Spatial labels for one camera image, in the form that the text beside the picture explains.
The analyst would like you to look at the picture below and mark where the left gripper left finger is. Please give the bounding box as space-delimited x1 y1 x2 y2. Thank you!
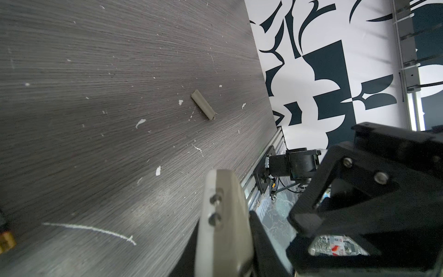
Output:
169 222 199 277

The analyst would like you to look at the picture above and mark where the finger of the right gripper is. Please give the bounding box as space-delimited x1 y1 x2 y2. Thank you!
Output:
286 122 443 277

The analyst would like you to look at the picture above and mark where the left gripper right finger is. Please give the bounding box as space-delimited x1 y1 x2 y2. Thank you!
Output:
249 211 290 277

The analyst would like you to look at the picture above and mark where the white remote control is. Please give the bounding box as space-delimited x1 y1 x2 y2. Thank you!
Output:
195 169 254 277

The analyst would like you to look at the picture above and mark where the grey remote battery cover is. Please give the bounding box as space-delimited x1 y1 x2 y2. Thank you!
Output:
191 90 216 121

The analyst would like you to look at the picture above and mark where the black AAA battery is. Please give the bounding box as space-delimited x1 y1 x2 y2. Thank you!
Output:
0 214 16 254

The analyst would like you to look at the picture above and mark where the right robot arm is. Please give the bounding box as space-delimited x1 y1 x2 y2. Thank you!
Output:
265 122 443 277

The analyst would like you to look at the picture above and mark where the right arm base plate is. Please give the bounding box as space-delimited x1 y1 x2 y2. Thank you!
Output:
253 145 276 194

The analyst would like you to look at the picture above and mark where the black wall hook rail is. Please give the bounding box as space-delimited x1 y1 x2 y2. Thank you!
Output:
391 1 443 96

